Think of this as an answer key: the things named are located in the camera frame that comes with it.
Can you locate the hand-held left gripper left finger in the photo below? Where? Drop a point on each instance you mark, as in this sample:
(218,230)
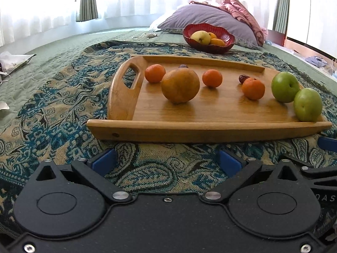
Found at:
(101,161)

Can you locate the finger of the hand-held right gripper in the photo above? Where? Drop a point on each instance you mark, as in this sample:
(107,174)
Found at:
(329,142)
(316,167)

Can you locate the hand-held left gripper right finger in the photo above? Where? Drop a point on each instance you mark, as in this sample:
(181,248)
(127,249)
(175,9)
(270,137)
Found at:
(229,162)

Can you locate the green apple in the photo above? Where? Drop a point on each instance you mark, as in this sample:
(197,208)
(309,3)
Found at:
(285,87)
(308,105)

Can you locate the wooden serving tray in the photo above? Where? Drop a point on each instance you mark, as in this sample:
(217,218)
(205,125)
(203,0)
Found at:
(210,110)

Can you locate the small tangerine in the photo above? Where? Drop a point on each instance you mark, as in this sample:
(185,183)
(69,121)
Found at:
(253,89)
(155,73)
(212,78)

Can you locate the dark red date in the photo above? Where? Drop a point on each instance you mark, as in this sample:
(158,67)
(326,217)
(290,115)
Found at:
(243,78)
(182,66)

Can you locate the blue patterned blanket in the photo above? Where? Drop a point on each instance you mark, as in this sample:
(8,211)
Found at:
(65,97)

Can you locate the pile of clothes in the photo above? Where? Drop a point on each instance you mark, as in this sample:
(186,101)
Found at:
(317,61)

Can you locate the large orange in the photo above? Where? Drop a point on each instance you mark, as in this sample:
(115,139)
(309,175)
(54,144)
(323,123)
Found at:
(180,85)

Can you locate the white crumpled paper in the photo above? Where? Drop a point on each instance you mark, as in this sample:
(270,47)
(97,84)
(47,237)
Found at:
(3,106)

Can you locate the red bowl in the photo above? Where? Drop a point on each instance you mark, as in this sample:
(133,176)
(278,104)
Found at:
(205,48)

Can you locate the orange in bowl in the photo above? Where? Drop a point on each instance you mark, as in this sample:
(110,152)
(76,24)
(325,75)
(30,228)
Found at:
(218,42)
(212,35)

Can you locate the yellow apple in bowl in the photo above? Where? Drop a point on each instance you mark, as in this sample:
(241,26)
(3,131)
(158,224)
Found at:
(200,37)

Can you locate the white plastic bag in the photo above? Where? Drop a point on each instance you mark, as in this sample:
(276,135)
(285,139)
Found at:
(13,62)

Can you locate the green curtain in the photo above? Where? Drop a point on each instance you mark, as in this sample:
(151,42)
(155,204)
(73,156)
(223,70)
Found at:
(281,5)
(88,0)

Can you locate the grey pillow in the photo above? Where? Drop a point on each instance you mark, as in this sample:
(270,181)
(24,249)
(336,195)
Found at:
(184,17)

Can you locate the pink quilt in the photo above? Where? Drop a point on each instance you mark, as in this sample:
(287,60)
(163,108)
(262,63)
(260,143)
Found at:
(239,10)

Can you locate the wooden frame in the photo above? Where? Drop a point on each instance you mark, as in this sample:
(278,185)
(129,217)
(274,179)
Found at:
(276,35)

